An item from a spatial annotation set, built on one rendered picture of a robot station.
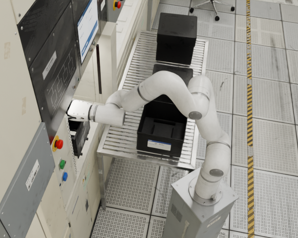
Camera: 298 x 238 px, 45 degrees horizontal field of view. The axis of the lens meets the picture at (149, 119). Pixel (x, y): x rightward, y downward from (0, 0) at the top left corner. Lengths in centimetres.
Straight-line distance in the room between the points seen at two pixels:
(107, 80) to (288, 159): 189
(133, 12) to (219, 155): 174
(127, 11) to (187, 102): 182
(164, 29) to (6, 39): 180
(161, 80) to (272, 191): 193
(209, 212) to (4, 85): 136
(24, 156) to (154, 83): 58
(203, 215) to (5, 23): 143
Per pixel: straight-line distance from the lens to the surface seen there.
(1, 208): 114
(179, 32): 267
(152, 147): 213
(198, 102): 141
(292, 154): 344
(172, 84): 143
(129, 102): 155
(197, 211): 201
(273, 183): 319
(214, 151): 172
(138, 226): 277
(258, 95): 384
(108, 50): 199
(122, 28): 290
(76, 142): 177
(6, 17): 100
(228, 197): 210
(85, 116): 169
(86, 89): 225
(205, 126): 157
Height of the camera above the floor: 253
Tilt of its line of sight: 49 degrees down
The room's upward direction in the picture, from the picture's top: 5 degrees clockwise
